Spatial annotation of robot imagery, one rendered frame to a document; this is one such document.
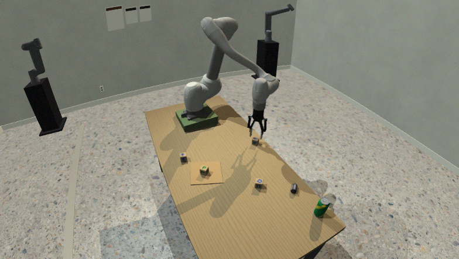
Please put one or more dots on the green drink can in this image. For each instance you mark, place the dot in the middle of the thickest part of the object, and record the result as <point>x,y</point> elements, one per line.
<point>321,207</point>

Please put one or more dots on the tan mat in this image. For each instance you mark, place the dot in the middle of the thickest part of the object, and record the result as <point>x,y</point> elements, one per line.
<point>214,175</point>

